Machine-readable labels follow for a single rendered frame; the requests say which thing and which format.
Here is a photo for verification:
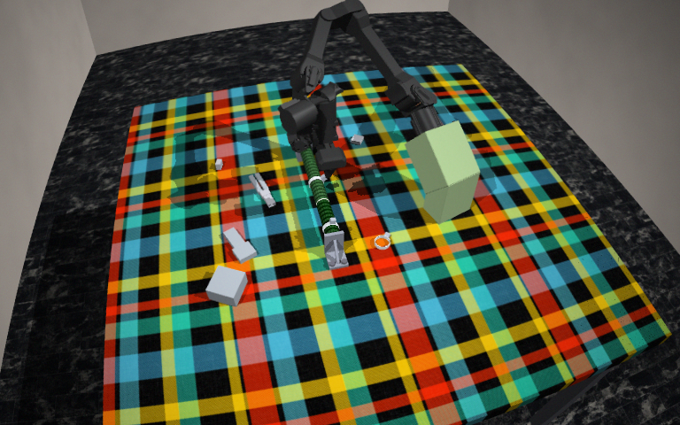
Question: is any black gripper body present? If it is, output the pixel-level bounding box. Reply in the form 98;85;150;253
311;117;346;171

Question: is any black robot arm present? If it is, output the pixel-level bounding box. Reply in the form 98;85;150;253
278;0;444;153

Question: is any white clamp band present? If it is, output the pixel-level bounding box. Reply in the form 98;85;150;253
308;174;328;188
322;218;339;234
375;232;390;250

